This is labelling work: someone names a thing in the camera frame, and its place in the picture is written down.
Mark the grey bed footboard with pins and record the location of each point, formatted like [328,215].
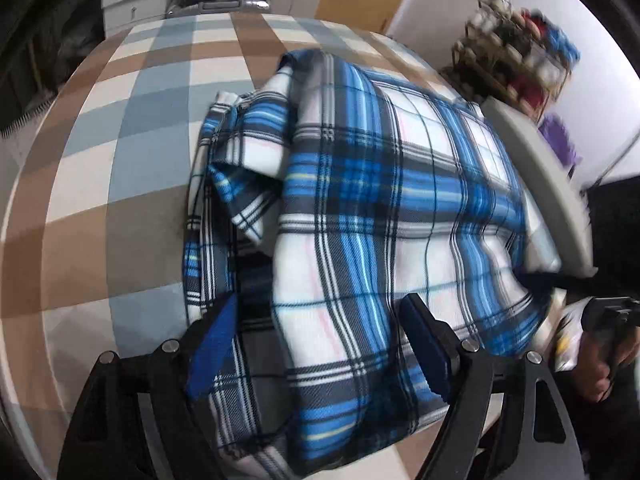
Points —
[540,175]

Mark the purple bag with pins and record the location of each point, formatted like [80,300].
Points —
[560,137]

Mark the person's right hand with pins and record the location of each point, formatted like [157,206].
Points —
[595,372]

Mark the blue plaid shirt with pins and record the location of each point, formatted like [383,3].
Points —
[360,210]

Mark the checkered tablecloth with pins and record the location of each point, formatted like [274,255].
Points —
[125,110]

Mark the silver suitcase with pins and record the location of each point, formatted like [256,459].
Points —
[220,6]

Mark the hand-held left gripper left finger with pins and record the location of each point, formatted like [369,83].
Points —
[215,340]

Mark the white drawer unit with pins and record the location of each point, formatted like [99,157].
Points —
[132,5]

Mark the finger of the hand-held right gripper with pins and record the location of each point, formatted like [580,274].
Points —
[555,284]

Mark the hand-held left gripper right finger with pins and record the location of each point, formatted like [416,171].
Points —
[425,345]

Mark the wooden shoe rack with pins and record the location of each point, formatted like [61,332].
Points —
[559,87]

